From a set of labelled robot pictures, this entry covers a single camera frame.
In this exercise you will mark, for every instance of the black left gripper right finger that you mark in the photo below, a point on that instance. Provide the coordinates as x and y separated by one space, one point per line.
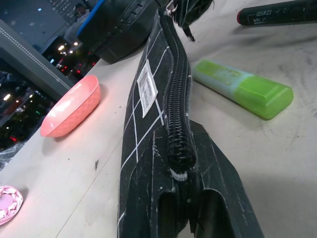
223 198

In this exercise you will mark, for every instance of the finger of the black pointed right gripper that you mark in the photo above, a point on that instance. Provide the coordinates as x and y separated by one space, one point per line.
190 15

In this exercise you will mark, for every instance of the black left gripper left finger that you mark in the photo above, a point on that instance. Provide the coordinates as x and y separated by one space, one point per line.
144 205

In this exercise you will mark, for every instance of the black grid pouch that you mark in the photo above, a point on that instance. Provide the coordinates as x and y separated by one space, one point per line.
148 74

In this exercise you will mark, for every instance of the black marker with red end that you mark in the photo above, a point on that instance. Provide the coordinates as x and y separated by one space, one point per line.
277 12

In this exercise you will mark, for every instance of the green highlighter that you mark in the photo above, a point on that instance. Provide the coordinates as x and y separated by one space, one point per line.
247 91

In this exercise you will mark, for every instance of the blue panel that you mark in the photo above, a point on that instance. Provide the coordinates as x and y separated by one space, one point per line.
89 18

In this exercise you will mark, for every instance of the bystander in light shirt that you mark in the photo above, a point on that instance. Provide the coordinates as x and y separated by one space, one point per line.
78 22

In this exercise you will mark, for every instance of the pink plastic bowl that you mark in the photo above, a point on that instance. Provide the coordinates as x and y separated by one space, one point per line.
74 109

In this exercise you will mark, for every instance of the pink white round object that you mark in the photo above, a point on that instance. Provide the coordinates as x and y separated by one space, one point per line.
8 203

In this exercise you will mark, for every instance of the grey metal frame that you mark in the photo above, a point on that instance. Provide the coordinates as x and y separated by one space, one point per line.
32 59

